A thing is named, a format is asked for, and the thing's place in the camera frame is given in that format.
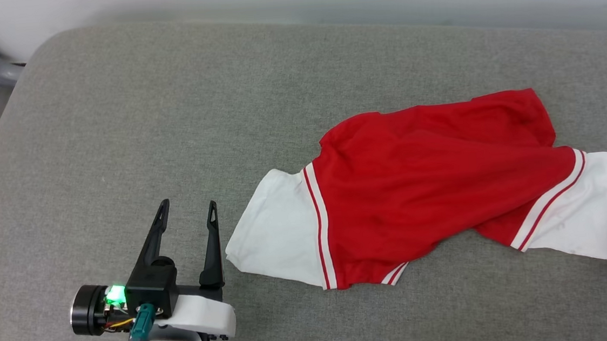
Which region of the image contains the red and white basketball jersey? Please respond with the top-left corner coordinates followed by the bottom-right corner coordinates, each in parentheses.
top-left (214, 82), bottom-right (607, 299)

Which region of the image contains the grey fabric sofa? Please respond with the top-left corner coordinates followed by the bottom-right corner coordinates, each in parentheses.
top-left (0, 0), bottom-right (607, 341)

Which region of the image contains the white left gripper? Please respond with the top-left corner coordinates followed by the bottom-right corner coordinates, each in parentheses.
top-left (62, 194), bottom-right (238, 341)

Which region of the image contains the teal left cable connector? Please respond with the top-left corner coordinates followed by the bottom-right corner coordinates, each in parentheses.
top-left (123, 303), bottom-right (159, 341)

